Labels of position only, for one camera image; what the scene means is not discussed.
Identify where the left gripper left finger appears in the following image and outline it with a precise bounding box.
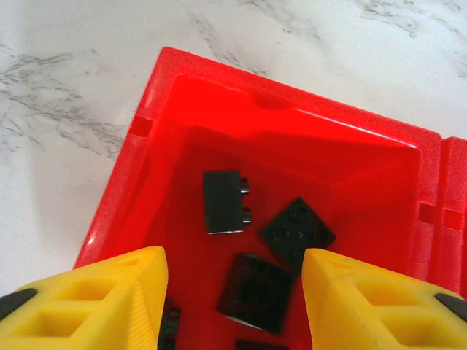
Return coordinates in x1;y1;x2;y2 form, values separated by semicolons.
0;246;171;350

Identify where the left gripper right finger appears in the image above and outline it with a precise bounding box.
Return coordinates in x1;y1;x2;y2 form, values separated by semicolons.
301;247;467;350

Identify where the black lego brick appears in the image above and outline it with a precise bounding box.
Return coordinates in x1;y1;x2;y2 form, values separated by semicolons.
202;168;253;236
215;252;296;335
158;297;182;350
258;196;337;275
235;338;289;350

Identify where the red plastic bin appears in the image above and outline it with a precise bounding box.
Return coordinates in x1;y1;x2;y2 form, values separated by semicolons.
74;46;444;350
439;135;467;295

